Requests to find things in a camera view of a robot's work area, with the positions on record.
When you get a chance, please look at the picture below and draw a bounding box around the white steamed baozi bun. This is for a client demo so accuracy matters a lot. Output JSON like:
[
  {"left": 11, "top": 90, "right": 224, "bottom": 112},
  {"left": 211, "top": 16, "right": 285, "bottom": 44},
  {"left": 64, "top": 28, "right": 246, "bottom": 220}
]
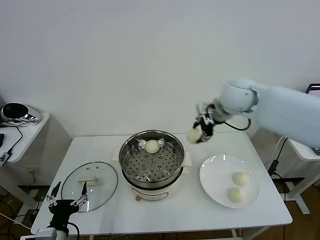
[
  {"left": 186, "top": 127, "right": 203, "bottom": 145},
  {"left": 145, "top": 139, "right": 161, "bottom": 154},
  {"left": 231, "top": 171, "right": 250, "bottom": 188},
  {"left": 227, "top": 186, "right": 247, "bottom": 203}
]

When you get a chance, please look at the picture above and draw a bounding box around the small black labelled adapter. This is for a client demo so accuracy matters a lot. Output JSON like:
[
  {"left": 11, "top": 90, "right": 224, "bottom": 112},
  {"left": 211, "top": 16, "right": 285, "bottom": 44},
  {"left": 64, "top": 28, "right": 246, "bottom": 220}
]
[{"left": 0, "top": 150, "right": 13, "bottom": 168}]

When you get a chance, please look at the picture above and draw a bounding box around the dark gray open laptop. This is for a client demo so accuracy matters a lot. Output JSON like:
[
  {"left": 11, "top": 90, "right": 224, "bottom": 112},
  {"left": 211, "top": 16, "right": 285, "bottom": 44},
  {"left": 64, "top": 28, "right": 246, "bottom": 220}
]
[{"left": 306, "top": 83, "right": 320, "bottom": 155}]

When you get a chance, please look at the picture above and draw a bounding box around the cream electric cooker pot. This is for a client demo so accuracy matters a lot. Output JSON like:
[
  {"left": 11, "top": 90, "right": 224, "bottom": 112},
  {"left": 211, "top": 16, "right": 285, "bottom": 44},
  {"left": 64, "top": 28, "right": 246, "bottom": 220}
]
[{"left": 112, "top": 147, "right": 193, "bottom": 202}]

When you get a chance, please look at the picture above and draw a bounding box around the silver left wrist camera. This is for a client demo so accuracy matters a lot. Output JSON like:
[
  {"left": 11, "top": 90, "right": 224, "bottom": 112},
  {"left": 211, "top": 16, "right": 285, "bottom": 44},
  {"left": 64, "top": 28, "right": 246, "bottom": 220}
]
[{"left": 34, "top": 227, "right": 59, "bottom": 240}]

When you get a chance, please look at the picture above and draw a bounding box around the perforated steel steamer basket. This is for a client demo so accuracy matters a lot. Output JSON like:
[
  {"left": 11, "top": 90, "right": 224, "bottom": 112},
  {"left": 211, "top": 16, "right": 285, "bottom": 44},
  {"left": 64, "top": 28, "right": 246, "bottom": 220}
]
[{"left": 118, "top": 129, "right": 186, "bottom": 189}]

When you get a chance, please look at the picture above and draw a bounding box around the glass lid cream handle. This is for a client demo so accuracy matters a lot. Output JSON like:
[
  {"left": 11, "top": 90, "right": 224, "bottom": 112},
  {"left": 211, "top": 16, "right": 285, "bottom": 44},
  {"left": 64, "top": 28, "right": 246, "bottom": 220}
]
[{"left": 61, "top": 161, "right": 119, "bottom": 213}]

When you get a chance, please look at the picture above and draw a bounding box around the white round plate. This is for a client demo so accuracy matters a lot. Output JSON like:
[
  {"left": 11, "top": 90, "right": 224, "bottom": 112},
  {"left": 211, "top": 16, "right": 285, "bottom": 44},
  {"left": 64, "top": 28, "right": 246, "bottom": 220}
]
[{"left": 199, "top": 154, "right": 262, "bottom": 210}]

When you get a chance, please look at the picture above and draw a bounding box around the black cable with adapter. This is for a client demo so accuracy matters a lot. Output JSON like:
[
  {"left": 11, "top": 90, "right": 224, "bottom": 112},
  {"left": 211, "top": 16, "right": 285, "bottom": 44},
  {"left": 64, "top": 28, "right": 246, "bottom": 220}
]
[{"left": 267, "top": 136, "right": 289, "bottom": 201}]

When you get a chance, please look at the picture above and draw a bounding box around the thin black desk cable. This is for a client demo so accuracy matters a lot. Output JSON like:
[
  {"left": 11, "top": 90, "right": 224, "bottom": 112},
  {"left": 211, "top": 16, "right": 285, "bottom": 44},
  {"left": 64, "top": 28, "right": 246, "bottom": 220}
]
[{"left": 0, "top": 124, "right": 24, "bottom": 155}]

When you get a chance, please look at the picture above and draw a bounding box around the white laptop cable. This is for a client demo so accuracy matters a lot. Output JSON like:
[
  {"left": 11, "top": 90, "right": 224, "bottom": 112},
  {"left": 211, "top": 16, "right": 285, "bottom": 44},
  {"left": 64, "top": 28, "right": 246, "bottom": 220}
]
[{"left": 274, "top": 136, "right": 288, "bottom": 161}]

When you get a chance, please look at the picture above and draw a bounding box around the white side table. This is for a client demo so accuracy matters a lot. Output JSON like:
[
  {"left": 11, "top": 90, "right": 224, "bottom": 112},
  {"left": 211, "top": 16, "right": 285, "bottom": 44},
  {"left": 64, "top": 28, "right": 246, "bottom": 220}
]
[
  {"left": 0, "top": 111, "right": 74, "bottom": 218},
  {"left": 249, "top": 124, "right": 320, "bottom": 216}
]

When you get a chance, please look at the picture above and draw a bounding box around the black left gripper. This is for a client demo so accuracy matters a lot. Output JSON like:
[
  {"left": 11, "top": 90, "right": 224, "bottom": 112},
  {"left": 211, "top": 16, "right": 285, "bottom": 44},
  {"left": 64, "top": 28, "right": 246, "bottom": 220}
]
[{"left": 46, "top": 180, "right": 90, "bottom": 232}]

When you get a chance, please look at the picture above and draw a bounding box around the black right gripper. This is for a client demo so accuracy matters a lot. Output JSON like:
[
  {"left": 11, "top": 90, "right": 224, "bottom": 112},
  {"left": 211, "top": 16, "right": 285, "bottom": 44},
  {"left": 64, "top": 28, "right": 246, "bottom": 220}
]
[{"left": 191, "top": 109, "right": 219, "bottom": 145}]

